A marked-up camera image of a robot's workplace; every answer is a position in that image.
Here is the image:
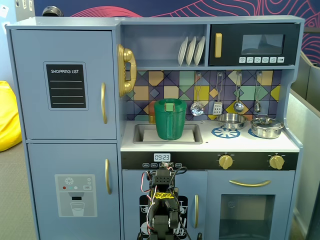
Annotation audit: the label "gold handle of shopping list door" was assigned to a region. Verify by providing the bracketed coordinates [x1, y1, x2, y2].
[100, 82, 109, 125]

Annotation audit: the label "blue shopping list cabinet door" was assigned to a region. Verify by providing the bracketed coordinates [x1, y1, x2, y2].
[10, 29, 118, 140]

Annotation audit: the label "blue dishwasher door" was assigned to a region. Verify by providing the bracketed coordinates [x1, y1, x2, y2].
[121, 169, 208, 240]

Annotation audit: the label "blue oven door with window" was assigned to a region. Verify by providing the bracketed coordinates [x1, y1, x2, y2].
[206, 170, 296, 240]

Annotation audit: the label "black toy microwave door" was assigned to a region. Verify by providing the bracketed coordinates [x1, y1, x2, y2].
[208, 23, 301, 66]

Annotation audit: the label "blue water dispenser cabinet door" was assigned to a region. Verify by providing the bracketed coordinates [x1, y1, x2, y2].
[26, 142, 121, 240]

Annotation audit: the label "green plastic pitcher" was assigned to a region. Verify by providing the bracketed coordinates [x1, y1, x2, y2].
[153, 98, 188, 141]

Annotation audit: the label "grey toy sink basin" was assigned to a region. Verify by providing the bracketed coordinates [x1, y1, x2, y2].
[132, 122, 204, 145]

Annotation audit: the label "metal slotted skimmer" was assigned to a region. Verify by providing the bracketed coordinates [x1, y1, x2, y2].
[190, 72, 205, 117]

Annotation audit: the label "metal slotted spatula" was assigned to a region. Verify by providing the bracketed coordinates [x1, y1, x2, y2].
[212, 72, 223, 115]

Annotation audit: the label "metal frying pan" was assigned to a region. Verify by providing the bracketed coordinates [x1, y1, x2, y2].
[201, 113, 248, 131]

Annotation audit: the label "white toy plate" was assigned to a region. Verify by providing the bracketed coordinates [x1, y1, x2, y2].
[193, 36, 206, 67]
[177, 36, 189, 67]
[186, 36, 198, 67]

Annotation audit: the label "gold toy telephone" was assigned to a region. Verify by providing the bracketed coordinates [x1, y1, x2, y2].
[116, 44, 138, 98]

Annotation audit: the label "gold stove knob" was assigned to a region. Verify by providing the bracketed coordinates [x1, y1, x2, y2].
[269, 154, 286, 171]
[218, 154, 235, 171]

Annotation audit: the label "metal ladle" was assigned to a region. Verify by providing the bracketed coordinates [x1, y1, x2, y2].
[233, 72, 245, 113]

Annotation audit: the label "metal hanging spoon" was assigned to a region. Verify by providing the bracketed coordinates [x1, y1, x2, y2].
[253, 71, 263, 113]

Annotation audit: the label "blue toy kitchen unit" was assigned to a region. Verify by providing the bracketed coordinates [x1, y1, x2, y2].
[4, 15, 306, 240]

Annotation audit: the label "metal pot with lid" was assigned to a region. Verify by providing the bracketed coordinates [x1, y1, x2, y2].
[250, 114, 285, 139]

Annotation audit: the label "yellow bean bag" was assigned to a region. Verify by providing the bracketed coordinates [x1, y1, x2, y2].
[0, 80, 23, 153]

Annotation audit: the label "black round object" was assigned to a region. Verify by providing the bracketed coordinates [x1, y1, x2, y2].
[41, 6, 63, 18]

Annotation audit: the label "gold handle of dispenser door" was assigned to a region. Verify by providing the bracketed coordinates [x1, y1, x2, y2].
[104, 158, 112, 196]

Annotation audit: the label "red white servo wires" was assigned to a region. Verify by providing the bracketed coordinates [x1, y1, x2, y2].
[145, 186, 158, 232]

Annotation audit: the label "gold microwave handle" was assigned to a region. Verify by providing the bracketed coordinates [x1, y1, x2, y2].
[214, 32, 223, 59]

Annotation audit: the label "gold dishwasher door handle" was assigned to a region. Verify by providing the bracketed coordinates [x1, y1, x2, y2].
[194, 194, 200, 229]

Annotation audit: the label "gold oven door handle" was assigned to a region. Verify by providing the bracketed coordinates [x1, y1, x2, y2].
[228, 179, 272, 188]

